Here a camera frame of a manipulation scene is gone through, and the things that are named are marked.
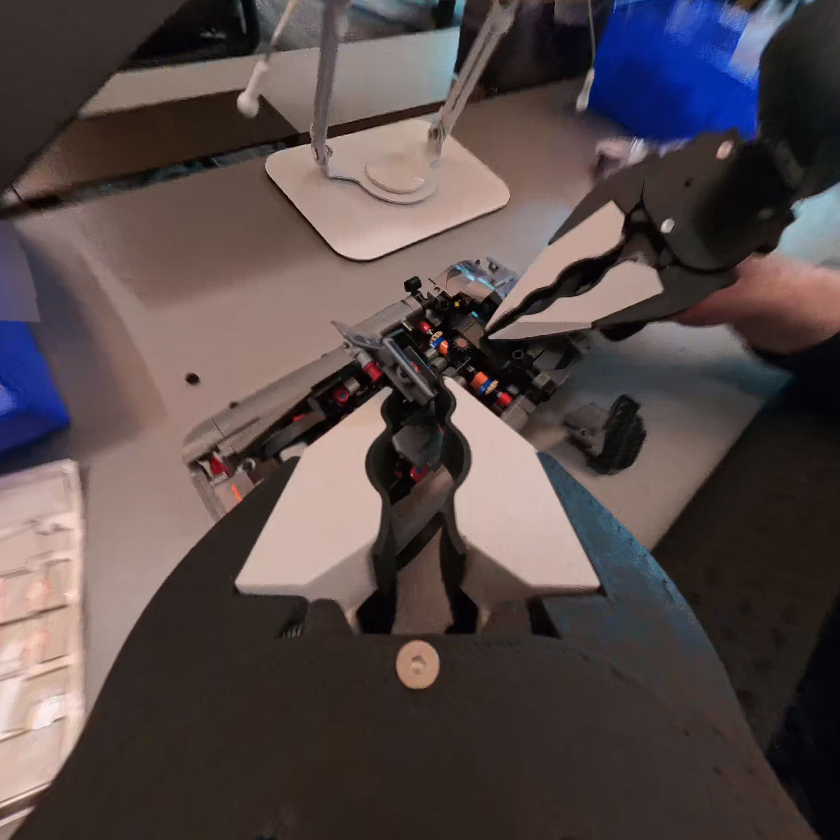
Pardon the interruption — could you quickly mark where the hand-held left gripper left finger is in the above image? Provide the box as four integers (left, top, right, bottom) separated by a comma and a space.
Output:
235, 388, 401, 634

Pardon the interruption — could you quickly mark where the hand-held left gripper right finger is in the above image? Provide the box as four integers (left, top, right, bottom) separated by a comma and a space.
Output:
441, 377, 603, 634

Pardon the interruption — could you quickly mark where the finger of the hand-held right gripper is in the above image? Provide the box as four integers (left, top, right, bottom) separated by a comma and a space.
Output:
484, 200, 629, 336
487, 259, 664, 342

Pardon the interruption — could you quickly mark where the clear bag of lego parts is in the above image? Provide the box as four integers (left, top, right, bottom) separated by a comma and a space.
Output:
594, 136, 657, 179

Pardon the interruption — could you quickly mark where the black studded lego roof piece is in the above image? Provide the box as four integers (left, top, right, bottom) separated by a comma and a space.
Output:
564, 394, 648, 475

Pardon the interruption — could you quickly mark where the blue plastic bin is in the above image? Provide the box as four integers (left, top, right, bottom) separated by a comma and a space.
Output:
587, 0, 763, 142

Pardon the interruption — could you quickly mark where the lego car model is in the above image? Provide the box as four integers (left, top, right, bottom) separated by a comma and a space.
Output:
182, 257, 592, 592

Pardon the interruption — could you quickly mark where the white metal book stand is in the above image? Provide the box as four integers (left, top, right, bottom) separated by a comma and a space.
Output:
236, 0, 598, 262

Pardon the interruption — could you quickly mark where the person's right forearm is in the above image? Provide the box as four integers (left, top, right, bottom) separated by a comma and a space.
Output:
751, 331, 840, 411

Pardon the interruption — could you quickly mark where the black lego set box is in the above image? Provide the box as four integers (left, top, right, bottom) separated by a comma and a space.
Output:
456, 0, 595, 99

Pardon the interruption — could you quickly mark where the person's right hand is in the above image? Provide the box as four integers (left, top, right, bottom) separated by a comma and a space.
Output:
675, 252, 840, 355

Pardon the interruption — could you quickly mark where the black perforated pad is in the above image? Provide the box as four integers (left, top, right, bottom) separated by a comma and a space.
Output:
653, 407, 840, 840

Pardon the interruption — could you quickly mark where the white sticker sheet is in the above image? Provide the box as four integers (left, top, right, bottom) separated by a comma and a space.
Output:
0, 459, 88, 821

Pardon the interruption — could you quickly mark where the blue bin with white label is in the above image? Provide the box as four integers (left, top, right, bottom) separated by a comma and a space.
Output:
0, 322, 71, 455

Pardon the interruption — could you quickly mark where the black sheet holder board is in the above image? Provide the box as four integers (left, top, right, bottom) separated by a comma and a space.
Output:
0, 0, 188, 193

